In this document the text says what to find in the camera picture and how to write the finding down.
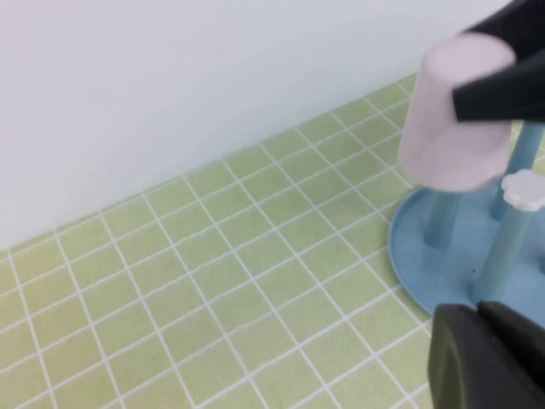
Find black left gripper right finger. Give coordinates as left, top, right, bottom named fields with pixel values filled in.
left=452, top=0, right=545, bottom=124

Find green checked table mat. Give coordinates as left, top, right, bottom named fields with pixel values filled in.
left=0, top=72, right=545, bottom=409

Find blue cup stand white caps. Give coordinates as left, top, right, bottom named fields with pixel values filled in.
left=387, top=120, right=545, bottom=319

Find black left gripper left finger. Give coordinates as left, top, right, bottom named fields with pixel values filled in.
left=427, top=300, right=545, bottom=409

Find pink plastic cup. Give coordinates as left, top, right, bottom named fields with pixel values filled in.
left=396, top=36, right=517, bottom=193

